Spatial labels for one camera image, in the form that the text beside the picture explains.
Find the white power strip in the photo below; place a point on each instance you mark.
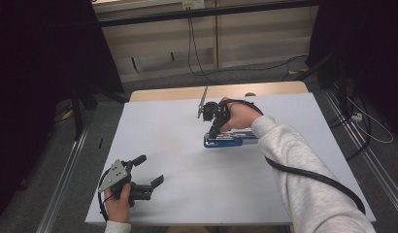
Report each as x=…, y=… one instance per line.
x=357, y=116

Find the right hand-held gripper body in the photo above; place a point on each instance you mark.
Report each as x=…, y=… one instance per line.
x=221, y=121

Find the beige wooden cabinet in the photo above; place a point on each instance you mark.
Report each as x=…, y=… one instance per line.
x=258, y=42

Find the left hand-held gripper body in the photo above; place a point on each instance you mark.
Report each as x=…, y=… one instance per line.
x=116, y=174

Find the black curtain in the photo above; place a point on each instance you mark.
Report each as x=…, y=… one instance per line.
x=375, y=48
x=32, y=71

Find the white wall socket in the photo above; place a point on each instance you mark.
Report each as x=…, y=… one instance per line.
x=193, y=4

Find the black horizontal bar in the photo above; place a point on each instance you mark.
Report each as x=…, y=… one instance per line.
x=155, y=18

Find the blue tool case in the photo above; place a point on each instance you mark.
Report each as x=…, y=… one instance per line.
x=231, y=141

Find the silver metal tool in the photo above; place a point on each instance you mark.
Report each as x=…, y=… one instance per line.
x=202, y=102

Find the person's right hand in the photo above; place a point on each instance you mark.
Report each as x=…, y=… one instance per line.
x=240, y=117

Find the black metal stand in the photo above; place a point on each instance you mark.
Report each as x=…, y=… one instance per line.
x=78, y=116

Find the aluminium floor rail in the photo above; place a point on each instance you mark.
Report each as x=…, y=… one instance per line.
x=375, y=165
x=62, y=184

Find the person's left hand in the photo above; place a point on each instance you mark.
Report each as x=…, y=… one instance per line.
x=118, y=208

